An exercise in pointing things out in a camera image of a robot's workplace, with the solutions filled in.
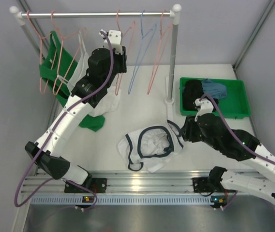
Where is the pink wire hanger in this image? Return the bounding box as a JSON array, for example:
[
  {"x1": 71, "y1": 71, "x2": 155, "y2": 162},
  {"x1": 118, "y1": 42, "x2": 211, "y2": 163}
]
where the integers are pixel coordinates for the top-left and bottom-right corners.
[
  {"x1": 115, "y1": 9, "x2": 136, "y2": 96},
  {"x1": 50, "y1": 11, "x2": 88, "y2": 96},
  {"x1": 147, "y1": 11, "x2": 172, "y2": 95},
  {"x1": 26, "y1": 10, "x2": 56, "y2": 94}
]

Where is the white printed navy-trim tank top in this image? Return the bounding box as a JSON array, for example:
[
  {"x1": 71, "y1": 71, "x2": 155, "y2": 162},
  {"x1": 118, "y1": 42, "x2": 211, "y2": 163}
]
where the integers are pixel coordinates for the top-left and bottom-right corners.
[{"x1": 117, "y1": 120, "x2": 184, "y2": 173}]

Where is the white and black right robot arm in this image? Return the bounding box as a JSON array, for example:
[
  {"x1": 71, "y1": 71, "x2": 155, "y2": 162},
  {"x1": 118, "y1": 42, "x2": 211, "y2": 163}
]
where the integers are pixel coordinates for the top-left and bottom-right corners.
[{"x1": 181, "y1": 113, "x2": 275, "y2": 205}]

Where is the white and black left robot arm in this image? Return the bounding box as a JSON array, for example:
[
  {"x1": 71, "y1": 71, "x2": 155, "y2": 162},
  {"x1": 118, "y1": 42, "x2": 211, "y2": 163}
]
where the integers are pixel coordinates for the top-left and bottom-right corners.
[{"x1": 25, "y1": 46, "x2": 127, "y2": 192}]

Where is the plain white tank top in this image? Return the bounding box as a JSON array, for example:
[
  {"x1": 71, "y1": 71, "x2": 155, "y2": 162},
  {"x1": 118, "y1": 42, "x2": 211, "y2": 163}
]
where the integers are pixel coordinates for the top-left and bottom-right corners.
[{"x1": 57, "y1": 32, "x2": 121, "y2": 117}]

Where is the green tank top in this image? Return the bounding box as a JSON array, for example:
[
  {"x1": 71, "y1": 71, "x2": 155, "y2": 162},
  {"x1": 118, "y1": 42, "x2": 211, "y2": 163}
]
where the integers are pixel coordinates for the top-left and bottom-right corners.
[{"x1": 39, "y1": 30, "x2": 106, "y2": 132}]

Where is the black garment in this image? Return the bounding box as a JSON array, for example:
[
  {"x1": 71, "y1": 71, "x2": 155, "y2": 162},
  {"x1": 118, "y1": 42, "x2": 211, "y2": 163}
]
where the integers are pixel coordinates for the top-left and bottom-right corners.
[{"x1": 182, "y1": 80, "x2": 204, "y2": 111}]

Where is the blue garment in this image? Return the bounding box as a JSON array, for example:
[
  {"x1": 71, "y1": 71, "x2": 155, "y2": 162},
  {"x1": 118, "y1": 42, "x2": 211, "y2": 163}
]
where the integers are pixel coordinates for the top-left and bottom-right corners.
[{"x1": 201, "y1": 79, "x2": 228, "y2": 100}]

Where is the green plastic bin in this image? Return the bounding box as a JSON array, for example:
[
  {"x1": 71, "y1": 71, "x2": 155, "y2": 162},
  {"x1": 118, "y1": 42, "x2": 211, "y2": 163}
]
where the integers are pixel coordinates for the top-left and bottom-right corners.
[{"x1": 180, "y1": 77, "x2": 250, "y2": 119}]

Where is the white and silver clothes rack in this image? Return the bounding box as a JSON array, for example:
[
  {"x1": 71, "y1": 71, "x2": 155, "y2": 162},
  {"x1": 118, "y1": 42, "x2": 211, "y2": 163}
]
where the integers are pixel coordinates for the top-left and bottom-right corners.
[{"x1": 9, "y1": 4, "x2": 183, "y2": 126}]

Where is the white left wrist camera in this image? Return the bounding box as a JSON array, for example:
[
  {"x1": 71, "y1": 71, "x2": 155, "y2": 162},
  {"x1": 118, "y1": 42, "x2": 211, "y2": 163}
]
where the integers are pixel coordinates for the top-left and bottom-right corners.
[{"x1": 99, "y1": 29, "x2": 123, "y2": 55}]

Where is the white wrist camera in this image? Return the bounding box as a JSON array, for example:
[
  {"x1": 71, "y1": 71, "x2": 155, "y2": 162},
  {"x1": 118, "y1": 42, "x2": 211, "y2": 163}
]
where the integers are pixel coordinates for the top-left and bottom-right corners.
[
  {"x1": 99, "y1": 29, "x2": 123, "y2": 55},
  {"x1": 194, "y1": 98, "x2": 214, "y2": 122}
]

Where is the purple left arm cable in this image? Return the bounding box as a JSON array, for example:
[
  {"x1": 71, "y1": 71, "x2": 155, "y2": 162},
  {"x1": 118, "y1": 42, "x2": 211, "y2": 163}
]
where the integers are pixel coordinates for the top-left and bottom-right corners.
[{"x1": 14, "y1": 30, "x2": 115, "y2": 208}]

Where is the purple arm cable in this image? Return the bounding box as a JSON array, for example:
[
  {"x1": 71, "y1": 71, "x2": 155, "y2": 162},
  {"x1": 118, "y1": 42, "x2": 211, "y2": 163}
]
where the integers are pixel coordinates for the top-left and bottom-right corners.
[
  {"x1": 199, "y1": 93, "x2": 275, "y2": 224},
  {"x1": 14, "y1": 30, "x2": 115, "y2": 208}
]

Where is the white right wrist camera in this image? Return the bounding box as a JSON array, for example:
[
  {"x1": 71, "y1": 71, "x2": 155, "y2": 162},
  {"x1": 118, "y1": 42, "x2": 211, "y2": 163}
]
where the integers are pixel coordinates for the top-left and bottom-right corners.
[{"x1": 194, "y1": 98, "x2": 214, "y2": 122}]

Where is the blue wire hanger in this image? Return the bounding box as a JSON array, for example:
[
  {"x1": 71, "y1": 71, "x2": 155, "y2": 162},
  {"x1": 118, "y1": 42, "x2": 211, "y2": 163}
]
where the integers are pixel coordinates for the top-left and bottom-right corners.
[{"x1": 127, "y1": 10, "x2": 157, "y2": 95}]

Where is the aluminium mounting rail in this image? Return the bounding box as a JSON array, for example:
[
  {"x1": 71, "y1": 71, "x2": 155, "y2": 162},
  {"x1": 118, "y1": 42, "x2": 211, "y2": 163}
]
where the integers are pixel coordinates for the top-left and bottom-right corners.
[{"x1": 21, "y1": 170, "x2": 269, "y2": 194}]

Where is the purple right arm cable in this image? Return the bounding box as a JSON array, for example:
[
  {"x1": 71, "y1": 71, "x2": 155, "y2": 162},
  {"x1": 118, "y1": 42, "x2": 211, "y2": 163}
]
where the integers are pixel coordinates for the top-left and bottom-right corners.
[{"x1": 199, "y1": 93, "x2": 275, "y2": 224}]

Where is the grey slotted cable duct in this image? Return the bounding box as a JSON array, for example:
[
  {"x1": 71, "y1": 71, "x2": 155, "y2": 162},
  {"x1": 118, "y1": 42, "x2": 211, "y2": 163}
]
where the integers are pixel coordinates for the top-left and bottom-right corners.
[{"x1": 31, "y1": 194, "x2": 226, "y2": 205}]

